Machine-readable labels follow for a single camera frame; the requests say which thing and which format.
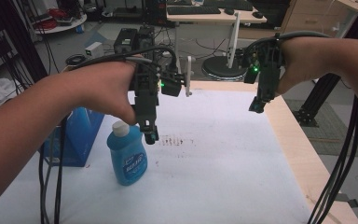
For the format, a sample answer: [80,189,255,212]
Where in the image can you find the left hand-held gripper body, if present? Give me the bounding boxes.
[129,55,194,126]

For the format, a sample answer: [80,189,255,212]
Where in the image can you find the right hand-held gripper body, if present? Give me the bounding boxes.
[235,33,283,101]

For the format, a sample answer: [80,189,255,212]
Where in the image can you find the blue bottle with white cap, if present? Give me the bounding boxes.
[106,119,148,187]

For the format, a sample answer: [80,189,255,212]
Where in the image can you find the person's right hand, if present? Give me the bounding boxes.
[274,36,335,96]

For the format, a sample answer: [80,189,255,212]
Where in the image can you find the person's left hand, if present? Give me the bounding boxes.
[62,55,145,126]

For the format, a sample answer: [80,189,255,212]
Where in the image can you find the white pole stand black base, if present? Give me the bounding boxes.
[201,11,250,81]

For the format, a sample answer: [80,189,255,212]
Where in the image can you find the black device box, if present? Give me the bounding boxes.
[113,25,157,61]

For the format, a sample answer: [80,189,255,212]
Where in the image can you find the black metal stand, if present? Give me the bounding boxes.
[293,0,358,128]

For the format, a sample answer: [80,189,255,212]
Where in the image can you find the wooden cabinet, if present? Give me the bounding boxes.
[281,0,358,41]

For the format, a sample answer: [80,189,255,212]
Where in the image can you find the small white box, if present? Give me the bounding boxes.
[84,41,104,59]

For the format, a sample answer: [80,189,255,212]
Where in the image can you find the blue plastic box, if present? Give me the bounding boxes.
[40,106,105,168]

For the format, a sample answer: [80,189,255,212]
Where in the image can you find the wooden desk with white legs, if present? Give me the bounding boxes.
[166,5,269,74]

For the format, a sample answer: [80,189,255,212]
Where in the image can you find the white table mat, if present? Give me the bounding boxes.
[0,88,312,224]

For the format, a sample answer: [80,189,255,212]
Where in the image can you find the grey floor mat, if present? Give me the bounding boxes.
[283,98,358,159]

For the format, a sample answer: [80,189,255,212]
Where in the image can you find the black keyboard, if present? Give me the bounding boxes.
[166,6,222,16]

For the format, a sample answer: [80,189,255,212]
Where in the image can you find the round white table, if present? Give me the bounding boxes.
[33,13,89,35]

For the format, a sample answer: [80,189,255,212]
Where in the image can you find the coiled black cable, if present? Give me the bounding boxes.
[65,53,88,66]

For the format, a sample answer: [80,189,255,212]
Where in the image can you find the left gripper cable bundle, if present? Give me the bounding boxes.
[37,46,179,224]

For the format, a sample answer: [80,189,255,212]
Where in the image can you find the gripper cable bundle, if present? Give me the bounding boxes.
[245,30,358,224]
[37,46,179,224]

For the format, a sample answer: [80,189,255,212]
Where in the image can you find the right gripper cable bundle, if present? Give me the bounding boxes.
[245,30,358,224]

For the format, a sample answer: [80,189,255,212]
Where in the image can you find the red cables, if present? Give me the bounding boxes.
[38,7,73,31]

